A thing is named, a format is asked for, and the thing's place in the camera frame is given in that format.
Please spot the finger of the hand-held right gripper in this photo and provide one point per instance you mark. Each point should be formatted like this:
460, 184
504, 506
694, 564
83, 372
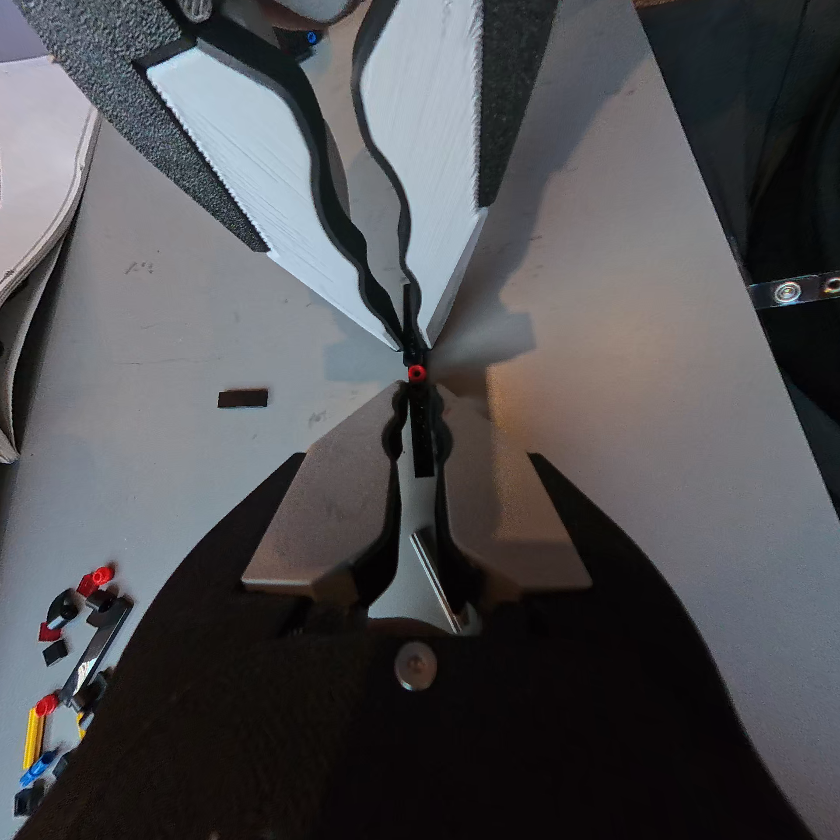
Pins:
433, 131
249, 144

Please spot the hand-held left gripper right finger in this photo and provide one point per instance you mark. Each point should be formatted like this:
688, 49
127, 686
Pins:
512, 518

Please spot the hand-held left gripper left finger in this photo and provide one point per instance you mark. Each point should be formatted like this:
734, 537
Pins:
315, 518

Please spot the black brick plate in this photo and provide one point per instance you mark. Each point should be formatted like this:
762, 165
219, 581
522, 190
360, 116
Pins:
423, 433
410, 315

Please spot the toy brick car model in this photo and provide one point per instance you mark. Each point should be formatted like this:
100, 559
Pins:
302, 43

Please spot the open instruction booklet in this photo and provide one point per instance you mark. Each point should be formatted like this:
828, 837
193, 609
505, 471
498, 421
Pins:
39, 164

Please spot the small black brick tile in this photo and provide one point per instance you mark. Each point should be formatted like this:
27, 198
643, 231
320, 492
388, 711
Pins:
243, 398

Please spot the pile of small brick pieces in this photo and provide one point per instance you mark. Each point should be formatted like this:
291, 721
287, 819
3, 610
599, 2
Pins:
85, 630

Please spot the person's dark clothing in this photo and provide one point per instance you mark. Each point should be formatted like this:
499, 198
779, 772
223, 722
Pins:
754, 131

